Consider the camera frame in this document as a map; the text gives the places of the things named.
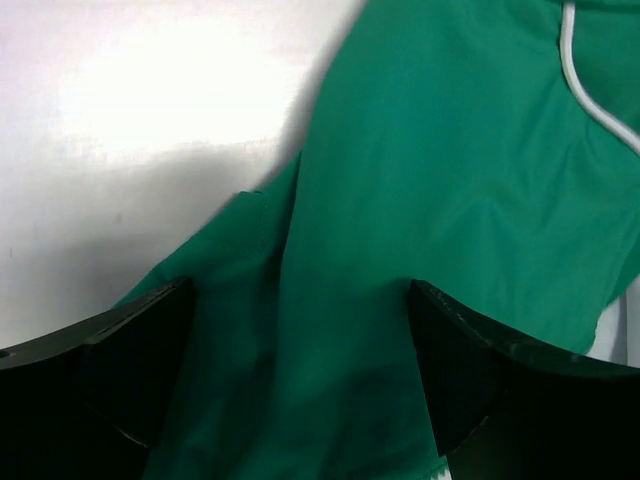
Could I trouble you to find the green jacket with white lining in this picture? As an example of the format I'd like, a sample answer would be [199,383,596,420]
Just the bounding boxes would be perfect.
[135,1,639,479]

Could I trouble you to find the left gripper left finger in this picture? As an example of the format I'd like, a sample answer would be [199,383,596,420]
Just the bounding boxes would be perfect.
[1,278,194,479]

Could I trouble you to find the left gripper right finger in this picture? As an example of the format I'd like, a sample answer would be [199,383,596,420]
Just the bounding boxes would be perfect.
[408,281,639,479]

